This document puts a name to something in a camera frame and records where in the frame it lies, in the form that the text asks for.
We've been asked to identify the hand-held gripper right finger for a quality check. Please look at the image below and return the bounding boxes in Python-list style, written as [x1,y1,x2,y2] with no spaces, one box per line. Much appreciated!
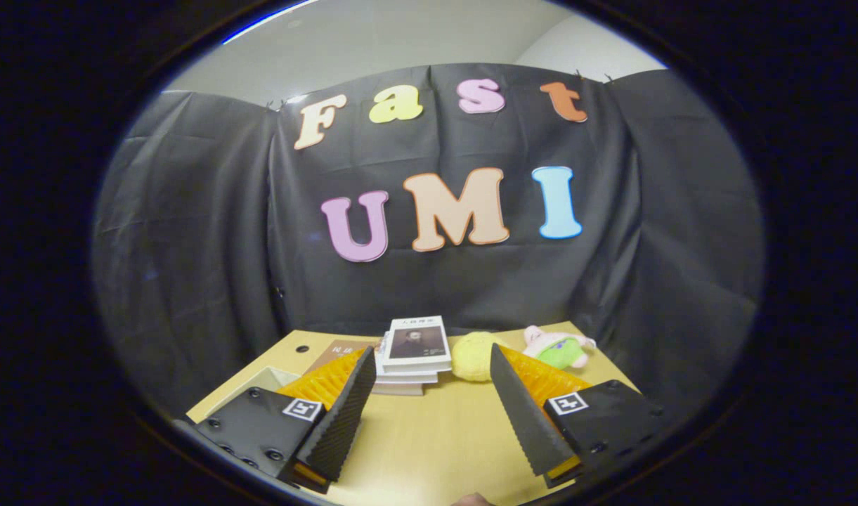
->
[490,343,665,489]

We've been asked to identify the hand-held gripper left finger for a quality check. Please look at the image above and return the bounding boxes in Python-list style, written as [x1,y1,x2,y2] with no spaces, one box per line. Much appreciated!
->
[193,346,377,494]

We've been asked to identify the grey fabric storage box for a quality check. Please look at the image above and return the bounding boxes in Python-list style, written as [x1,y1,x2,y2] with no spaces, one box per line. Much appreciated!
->
[190,365,301,422]

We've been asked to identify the brown book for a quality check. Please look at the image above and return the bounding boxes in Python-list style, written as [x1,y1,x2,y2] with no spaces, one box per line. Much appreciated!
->
[306,339,375,377]

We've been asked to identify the pink and green plush toy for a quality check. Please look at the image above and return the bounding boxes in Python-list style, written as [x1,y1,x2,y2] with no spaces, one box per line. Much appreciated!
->
[524,325,598,370]

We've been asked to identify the yellow plush toy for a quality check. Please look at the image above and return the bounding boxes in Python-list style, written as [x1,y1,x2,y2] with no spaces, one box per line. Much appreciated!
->
[451,332,512,382]

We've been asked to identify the white book with portrait cover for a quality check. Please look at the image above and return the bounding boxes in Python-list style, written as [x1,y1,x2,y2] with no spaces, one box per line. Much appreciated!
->
[381,316,453,374]

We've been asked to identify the black backdrop cloth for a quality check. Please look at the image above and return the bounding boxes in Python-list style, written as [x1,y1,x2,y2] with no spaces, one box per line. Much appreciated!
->
[91,63,765,415]

